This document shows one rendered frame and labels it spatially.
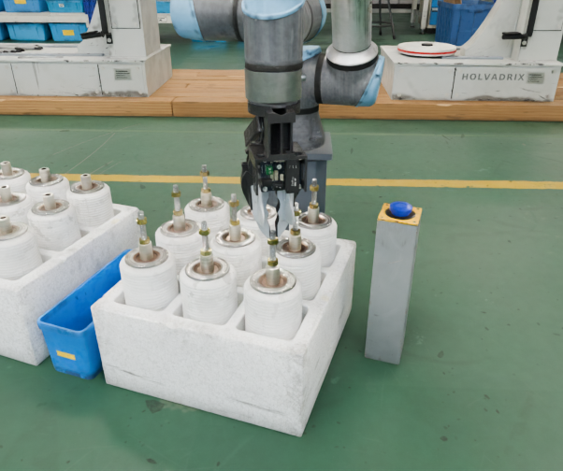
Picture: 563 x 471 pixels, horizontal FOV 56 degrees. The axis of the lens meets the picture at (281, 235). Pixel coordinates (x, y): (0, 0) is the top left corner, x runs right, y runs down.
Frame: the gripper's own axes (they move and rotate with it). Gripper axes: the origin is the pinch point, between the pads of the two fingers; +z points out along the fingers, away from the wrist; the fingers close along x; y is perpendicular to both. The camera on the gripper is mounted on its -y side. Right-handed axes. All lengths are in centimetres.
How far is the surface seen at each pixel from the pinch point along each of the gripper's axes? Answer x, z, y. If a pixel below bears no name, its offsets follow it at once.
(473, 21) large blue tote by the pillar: 253, 10, -378
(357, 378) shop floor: 16.7, 34.7, -0.9
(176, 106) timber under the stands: -11, 29, -200
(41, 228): -42, 12, -33
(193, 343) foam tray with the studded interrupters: -13.7, 19.6, 1.2
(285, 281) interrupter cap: 1.9, 9.5, 1.3
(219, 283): -8.6, 10.1, -1.4
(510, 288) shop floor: 64, 35, -23
